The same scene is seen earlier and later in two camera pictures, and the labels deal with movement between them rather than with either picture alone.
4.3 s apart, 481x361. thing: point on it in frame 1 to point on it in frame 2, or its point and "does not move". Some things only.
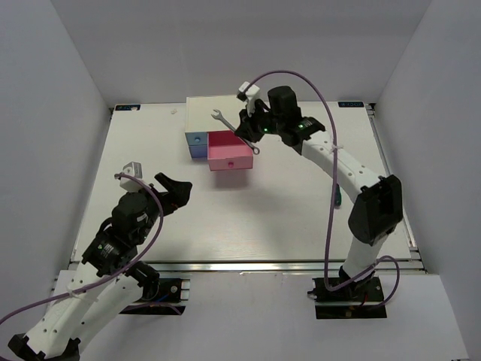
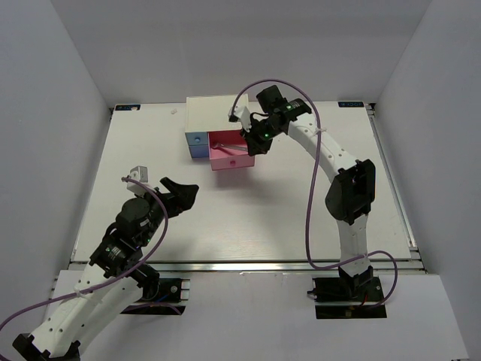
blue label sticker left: [128, 107] does not move
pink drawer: [227, 150] does not move
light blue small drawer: [197, 138] does not move
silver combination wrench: [255, 150] to [216, 145]
